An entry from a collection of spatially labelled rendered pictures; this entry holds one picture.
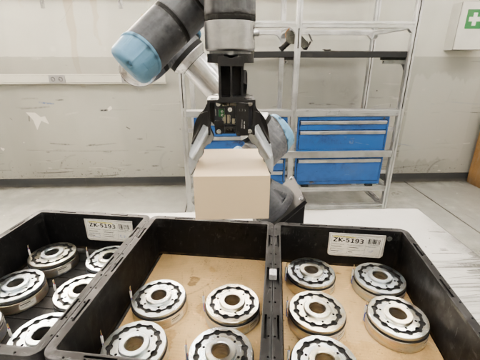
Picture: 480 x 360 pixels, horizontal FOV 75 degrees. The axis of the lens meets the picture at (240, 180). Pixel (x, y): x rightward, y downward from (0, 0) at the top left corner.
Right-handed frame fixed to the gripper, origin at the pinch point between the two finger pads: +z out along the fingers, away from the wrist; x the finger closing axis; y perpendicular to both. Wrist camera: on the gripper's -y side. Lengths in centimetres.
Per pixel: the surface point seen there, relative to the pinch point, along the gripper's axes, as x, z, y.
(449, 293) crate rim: 36.5, 17.5, 12.8
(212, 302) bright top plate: -3.9, 23.7, 6.6
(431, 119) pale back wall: 217, 41, -270
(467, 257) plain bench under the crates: 76, 40, -27
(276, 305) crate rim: 6.6, 16.6, 15.3
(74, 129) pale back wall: -157, 49, -271
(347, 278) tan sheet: 26.0, 26.7, -2.9
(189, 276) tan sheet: -9.6, 26.7, -4.9
